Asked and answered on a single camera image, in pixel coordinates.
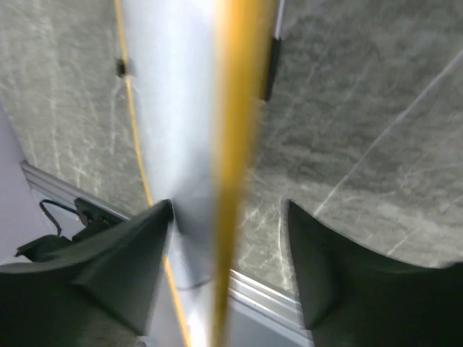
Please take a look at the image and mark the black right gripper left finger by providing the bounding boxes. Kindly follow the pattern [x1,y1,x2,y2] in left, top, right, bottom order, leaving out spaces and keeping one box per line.
[1,200,174,346]

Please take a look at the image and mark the metal wire whiteboard stand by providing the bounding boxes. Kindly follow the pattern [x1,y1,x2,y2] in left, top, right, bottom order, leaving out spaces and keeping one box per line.
[114,0,286,102]

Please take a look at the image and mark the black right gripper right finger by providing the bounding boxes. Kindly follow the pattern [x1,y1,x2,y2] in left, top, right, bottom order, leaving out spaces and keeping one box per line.
[287,201,462,346]

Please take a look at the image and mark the yellow framed whiteboard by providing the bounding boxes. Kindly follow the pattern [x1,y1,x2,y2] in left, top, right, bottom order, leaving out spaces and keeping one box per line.
[114,1,285,346]

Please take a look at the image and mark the aluminium mounting rail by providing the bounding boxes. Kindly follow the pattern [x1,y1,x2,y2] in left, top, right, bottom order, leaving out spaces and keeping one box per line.
[20,160,313,346]

